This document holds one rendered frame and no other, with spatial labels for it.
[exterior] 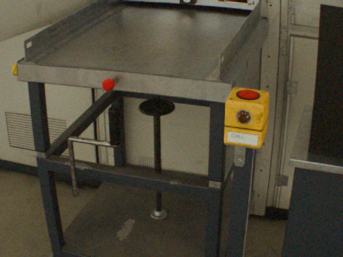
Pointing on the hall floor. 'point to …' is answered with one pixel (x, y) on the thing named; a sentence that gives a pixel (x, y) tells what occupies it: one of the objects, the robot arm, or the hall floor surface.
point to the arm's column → (315, 215)
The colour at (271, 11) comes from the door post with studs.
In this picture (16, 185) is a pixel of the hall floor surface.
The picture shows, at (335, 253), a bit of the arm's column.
